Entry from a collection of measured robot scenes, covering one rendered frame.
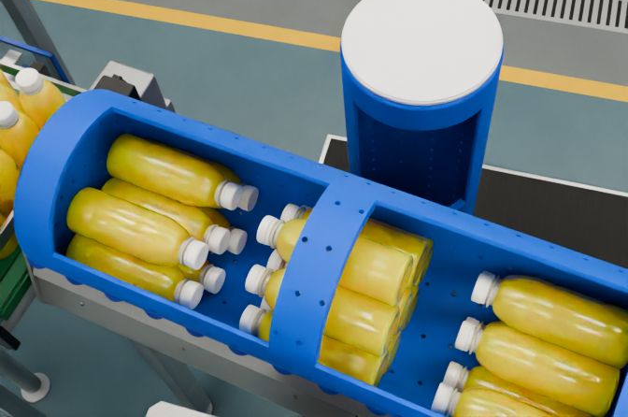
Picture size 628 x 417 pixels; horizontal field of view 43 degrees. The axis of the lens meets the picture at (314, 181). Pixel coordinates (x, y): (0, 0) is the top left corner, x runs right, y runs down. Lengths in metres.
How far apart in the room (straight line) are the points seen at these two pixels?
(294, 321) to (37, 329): 1.53
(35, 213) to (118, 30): 1.87
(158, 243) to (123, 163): 0.15
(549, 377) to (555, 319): 0.08
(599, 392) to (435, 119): 0.53
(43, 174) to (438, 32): 0.70
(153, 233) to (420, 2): 0.65
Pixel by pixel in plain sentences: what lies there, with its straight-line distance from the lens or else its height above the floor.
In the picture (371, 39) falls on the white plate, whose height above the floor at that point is 1.04.
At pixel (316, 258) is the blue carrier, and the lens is 0.99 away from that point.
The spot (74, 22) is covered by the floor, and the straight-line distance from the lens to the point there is 3.06.
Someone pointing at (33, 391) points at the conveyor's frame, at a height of 0.04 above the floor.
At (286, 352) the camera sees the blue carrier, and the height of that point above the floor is 1.14.
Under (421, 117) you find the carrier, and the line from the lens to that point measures 1.37.
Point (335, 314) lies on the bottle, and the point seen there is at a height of 1.14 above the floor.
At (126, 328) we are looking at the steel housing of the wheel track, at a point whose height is 0.86.
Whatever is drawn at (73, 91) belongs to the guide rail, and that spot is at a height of 0.97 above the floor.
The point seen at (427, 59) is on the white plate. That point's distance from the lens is 1.39.
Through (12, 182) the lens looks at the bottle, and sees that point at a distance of 1.42.
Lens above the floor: 2.12
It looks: 59 degrees down
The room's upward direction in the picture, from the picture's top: 9 degrees counter-clockwise
